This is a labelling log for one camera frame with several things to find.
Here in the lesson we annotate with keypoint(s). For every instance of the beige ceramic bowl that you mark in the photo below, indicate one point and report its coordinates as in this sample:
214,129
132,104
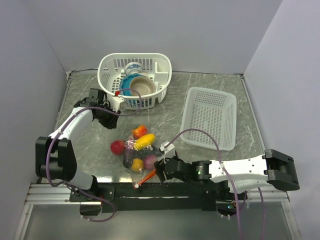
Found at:
142,85

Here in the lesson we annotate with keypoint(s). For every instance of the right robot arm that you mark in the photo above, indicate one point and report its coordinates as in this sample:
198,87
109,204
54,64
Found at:
235,176

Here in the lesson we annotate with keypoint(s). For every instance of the white dish rack basket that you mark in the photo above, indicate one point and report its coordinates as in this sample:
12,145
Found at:
156,66

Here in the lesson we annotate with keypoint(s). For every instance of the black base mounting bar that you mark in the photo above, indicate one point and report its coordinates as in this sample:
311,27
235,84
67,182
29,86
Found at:
117,197

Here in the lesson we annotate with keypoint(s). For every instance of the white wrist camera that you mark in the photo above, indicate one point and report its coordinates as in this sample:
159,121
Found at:
167,150
116,103

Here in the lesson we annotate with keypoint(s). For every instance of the blue white porcelain bowl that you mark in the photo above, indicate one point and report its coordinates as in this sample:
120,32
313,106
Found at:
133,68

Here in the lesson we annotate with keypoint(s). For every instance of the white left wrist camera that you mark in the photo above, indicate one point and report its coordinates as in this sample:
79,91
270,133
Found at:
116,103

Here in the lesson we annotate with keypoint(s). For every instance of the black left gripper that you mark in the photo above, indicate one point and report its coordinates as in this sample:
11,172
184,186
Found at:
111,123

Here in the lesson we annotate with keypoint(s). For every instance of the white perforated plastic basket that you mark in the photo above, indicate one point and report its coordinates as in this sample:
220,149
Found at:
214,112

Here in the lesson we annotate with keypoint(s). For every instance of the purple fake onion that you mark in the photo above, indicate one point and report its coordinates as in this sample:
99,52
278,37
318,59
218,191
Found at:
148,162

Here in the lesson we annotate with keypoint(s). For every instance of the clear zip top bag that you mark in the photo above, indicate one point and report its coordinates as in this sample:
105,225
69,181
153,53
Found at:
139,178

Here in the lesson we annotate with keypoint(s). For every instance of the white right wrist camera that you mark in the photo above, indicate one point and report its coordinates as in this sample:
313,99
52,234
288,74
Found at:
167,150

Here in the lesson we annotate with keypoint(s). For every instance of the orange fake persimmon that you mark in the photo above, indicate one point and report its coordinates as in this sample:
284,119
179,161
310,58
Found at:
139,131

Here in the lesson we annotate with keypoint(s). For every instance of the dark fake grapes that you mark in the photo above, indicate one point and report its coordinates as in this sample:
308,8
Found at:
149,150

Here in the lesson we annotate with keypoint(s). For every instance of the red fake apple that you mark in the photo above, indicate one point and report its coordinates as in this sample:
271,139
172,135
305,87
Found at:
117,147

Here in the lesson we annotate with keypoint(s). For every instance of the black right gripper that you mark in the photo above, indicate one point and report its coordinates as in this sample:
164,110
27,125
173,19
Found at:
159,167

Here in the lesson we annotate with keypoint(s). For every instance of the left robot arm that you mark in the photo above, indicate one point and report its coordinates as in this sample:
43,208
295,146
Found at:
54,154

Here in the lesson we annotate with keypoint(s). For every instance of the blue plate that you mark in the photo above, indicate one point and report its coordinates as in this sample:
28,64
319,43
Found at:
125,84

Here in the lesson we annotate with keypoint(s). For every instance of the purple fake eggplant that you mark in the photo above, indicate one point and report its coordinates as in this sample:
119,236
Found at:
128,156

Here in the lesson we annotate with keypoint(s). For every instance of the small yellow fake fruit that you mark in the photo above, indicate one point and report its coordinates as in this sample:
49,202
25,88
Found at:
137,165

